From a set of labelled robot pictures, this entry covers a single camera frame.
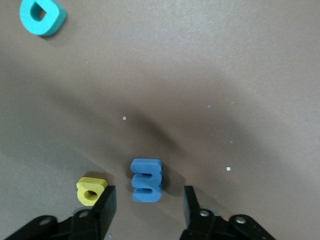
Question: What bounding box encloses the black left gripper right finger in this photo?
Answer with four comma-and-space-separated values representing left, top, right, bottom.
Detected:
179, 185, 277, 240

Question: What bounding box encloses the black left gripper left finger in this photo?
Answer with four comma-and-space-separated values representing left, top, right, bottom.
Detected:
0, 185, 118, 240

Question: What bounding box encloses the yellow foam letter d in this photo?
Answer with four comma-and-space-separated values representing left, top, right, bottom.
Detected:
76, 176, 109, 207

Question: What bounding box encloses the blue foam letter m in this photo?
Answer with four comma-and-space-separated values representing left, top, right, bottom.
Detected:
130, 158, 164, 203

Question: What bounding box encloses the teal foam letter p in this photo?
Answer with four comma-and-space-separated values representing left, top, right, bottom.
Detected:
19, 0, 68, 38

